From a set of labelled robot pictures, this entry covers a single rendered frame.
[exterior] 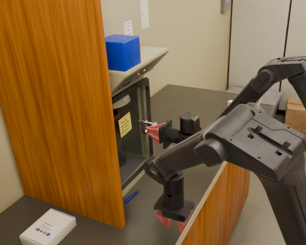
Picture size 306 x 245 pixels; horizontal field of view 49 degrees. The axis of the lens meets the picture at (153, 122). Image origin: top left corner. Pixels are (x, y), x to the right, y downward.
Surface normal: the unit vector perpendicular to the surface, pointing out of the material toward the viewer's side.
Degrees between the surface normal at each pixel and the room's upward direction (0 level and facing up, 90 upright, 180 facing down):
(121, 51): 90
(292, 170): 80
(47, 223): 0
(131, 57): 90
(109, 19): 90
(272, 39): 90
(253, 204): 0
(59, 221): 0
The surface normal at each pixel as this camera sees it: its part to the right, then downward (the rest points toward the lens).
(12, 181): 0.89, 0.17
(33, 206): -0.05, -0.89
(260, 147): -0.18, -0.65
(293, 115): -0.41, 0.41
